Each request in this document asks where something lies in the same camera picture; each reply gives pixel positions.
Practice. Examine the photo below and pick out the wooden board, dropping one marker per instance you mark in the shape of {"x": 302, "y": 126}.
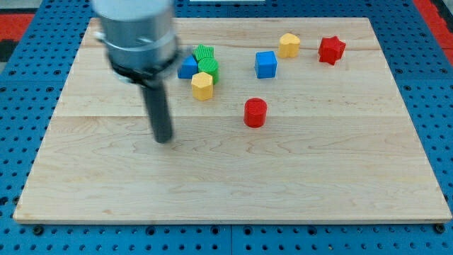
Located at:
{"x": 337, "y": 147}

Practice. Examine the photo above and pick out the blue triangle block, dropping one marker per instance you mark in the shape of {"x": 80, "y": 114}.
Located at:
{"x": 188, "y": 68}

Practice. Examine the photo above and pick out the red star block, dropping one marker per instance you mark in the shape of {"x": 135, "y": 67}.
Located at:
{"x": 331, "y": 50}

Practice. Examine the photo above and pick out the yellow hexagon block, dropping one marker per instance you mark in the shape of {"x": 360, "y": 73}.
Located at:
{"x": 202, "y": 86}

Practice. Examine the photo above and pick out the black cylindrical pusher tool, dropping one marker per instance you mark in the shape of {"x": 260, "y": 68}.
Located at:
{"x": 155, "y": 98}

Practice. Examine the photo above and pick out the red cylinder block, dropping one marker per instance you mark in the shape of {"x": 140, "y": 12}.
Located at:
{"x": 255, "y": 111}

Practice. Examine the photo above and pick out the blue cube block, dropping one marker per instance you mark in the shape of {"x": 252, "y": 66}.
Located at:
{"x": 265, "y": 65}

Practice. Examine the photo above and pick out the green cylinder block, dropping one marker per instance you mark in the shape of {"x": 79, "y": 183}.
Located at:
{"x": 211, "y": 67}

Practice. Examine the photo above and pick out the green star block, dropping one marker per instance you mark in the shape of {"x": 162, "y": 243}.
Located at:
{"x": 202, "y": 52}

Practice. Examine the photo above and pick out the yellow heart block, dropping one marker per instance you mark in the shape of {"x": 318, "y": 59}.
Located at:
{"x": 288, "y": 46}

